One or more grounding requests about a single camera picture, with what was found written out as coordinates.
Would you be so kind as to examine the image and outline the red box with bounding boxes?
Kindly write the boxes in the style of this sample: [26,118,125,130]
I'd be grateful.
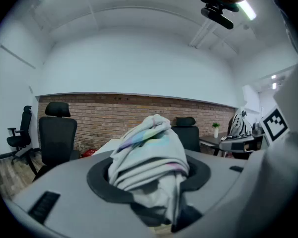
[81,148,98,158]

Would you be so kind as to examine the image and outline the black white striped bag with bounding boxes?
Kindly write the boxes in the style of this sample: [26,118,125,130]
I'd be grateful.
[229,110,253,136]

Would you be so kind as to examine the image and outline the white umbrella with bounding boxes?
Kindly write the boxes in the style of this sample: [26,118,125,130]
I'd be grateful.
[108,114,191,226]

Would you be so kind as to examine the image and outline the white ceiling pipes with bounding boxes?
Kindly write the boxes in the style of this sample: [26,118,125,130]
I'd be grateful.
[188,18,216,48]

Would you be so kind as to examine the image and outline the dark desk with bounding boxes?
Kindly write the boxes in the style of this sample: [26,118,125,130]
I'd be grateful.
[199,131,239,156]

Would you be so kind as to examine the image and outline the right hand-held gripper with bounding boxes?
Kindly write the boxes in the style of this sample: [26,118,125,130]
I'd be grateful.
[219,108,290,154]

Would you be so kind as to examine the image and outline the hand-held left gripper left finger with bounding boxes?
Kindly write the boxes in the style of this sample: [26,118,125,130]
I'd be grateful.
[12,150,155,238]

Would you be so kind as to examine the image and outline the white table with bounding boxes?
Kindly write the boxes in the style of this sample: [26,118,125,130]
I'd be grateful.
[91,137,123,156]

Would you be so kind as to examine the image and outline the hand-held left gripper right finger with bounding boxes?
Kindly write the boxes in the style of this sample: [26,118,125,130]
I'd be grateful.
[172,149,249,233]

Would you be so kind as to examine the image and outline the black head-worn camera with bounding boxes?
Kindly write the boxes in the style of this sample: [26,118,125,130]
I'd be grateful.
[200,2,234,30]

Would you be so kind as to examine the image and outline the black mesh office chair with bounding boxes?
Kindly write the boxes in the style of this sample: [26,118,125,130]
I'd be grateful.
[32,102,80,182]
[6,105,33,165]
[171,117,202,154]

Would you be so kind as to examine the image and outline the white vase with green plant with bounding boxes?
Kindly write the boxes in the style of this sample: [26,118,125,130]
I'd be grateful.
[211,122,221,139]

